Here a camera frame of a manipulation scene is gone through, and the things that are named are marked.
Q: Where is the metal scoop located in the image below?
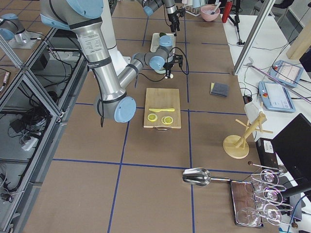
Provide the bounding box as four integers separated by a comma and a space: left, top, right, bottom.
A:
182, 167, 230, 186

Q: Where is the blue teach pendant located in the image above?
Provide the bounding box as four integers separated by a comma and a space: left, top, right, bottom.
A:
258, 81, 296, 113
268, 60, 303, 87

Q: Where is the aluminium frame post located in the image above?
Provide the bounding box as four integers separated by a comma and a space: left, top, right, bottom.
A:
233, 0, 275, 75

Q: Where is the black monitor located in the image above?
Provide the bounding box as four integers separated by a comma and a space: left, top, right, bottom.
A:
272, 113, 311, 196

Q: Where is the white wire cup rack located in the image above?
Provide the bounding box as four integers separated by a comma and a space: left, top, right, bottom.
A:
185, 5, 200, 17

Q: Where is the metal muddler stick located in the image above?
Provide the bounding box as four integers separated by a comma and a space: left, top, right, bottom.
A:
211, 1, 221, 15

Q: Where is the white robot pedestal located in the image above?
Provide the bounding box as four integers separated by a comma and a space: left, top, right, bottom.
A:
101, 0, 131, 75

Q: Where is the white rectangular tray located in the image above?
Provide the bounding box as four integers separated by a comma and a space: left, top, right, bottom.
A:
150, 33, 175, 52

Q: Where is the near blue teach pendant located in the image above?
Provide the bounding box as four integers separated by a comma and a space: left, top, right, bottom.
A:
258, 81, 296, 113

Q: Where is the mint green bowl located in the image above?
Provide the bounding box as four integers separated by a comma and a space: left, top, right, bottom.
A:
155, 68, 166, 74

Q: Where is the wooden mug tree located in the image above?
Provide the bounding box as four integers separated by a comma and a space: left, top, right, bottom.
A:
223, 111, 273, 159

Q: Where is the dark glass rack tray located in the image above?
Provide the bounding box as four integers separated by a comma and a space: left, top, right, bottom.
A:
229, 181, 257, 226

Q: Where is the far blue teach pendant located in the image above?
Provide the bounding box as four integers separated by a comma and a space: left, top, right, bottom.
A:
268, 60, 303, 87

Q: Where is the red cylinder bottle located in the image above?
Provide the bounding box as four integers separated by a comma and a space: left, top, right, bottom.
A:
222, 0, 233, 23

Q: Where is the yellow plastic knife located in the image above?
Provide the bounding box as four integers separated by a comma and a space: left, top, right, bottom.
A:
148, 108, 175, 113

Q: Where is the wooden cutting board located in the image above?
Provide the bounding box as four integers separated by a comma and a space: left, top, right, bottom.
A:
143, 88, 181, 130

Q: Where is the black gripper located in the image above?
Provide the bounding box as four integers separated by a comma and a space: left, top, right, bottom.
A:
167, 12, 180, 36
163, 54, 175, 78

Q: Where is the grey yellow sponge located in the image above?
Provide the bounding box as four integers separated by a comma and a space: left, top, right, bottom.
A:
210, 83, 229, 97

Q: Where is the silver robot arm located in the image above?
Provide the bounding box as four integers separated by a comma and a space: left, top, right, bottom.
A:
40, 0, 173, 123
138, 0, 185, 36

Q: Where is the black tripod stick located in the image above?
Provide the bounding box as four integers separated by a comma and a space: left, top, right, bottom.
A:
228, 0, 245, 46

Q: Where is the pink bowl with ice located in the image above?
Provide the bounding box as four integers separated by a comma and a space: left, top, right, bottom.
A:
200, 5, 220, 22

